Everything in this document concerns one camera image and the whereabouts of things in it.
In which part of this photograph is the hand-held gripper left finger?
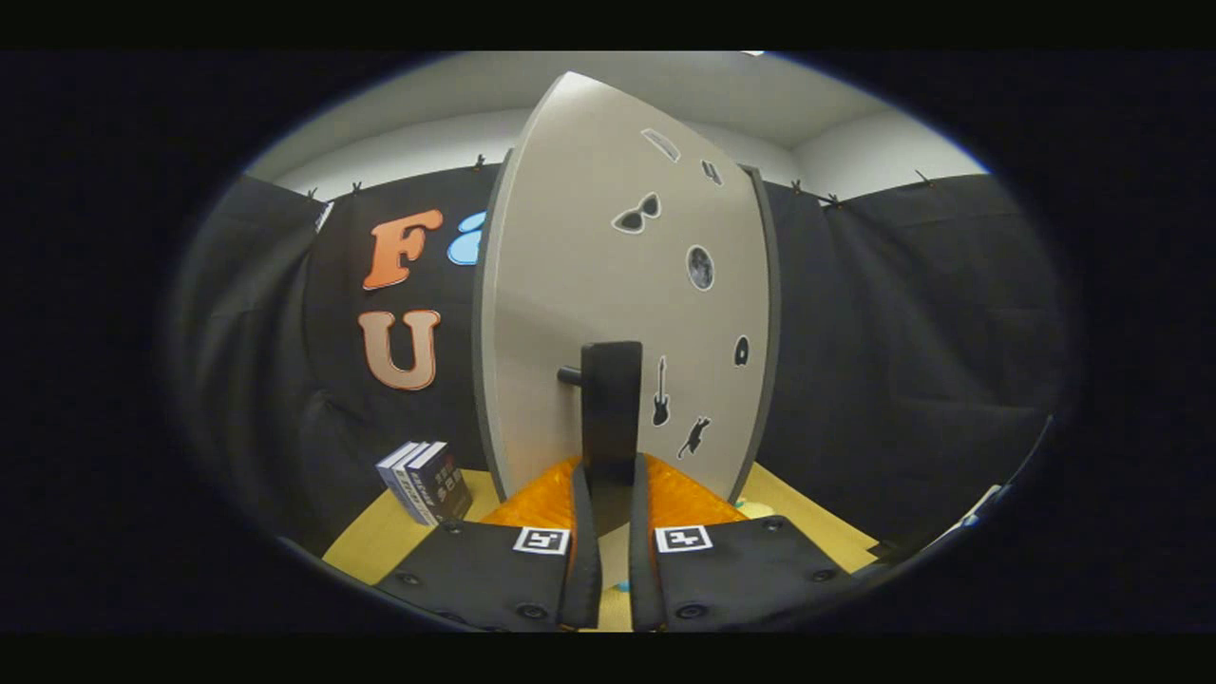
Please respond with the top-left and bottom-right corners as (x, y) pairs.
(375, 456), (603, 631)

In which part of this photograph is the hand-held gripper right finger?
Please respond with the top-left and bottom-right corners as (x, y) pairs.
(629, 454), (861, 632)

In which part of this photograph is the black door handle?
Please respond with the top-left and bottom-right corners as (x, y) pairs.
(558, 340), (644, 485)

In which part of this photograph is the beige cabinet door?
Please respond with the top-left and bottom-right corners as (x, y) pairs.
(472, 71), (772, 504)

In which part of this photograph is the dark cover book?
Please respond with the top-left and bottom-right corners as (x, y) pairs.
(406, 440), (473, 524)

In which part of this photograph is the white blue object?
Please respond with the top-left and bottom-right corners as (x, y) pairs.
(926, 484), (1008, 552)

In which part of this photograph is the black backdrop cloth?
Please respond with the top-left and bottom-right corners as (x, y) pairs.
(176, 166), (1070, 561)

